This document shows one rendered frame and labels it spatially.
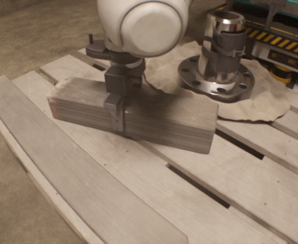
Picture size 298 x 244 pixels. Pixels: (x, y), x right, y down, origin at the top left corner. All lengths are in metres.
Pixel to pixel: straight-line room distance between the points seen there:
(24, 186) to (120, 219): 0.40
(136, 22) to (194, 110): 0.35
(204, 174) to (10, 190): 0.56
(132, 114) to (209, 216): 0.29
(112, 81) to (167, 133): 0.18
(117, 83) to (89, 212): 0.27
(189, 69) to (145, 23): 0.55
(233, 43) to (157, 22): 0.46
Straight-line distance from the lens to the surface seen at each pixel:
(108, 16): 0.30
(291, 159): 0.68
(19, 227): 0.72
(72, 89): 0.67
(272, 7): 0.79
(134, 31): 0.27
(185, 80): 0.75
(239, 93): 0.74
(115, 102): 0.51
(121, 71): 0.51
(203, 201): 0.52
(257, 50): 0.97
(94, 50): 0.54
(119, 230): 0.46
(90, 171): 0.54
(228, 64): 0.74
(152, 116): 0.55
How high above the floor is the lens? 0.59
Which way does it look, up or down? 42 degrees down
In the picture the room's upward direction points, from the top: straight up
